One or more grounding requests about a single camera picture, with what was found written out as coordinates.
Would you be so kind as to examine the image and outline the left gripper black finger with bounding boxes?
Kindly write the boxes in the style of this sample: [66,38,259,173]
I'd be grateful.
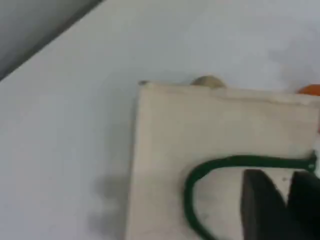
[287,171,320,240]
[240,169,313,240]

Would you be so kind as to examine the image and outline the white canvas handbag green handles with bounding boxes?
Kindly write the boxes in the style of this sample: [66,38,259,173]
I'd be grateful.
[124,81,320,240]

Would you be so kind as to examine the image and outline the orange pumpkin with stem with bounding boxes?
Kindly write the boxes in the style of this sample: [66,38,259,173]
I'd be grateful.
[297,84,320,97]

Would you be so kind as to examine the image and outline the round beige bun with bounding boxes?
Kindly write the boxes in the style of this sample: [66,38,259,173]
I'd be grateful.
[191,74,227,89]

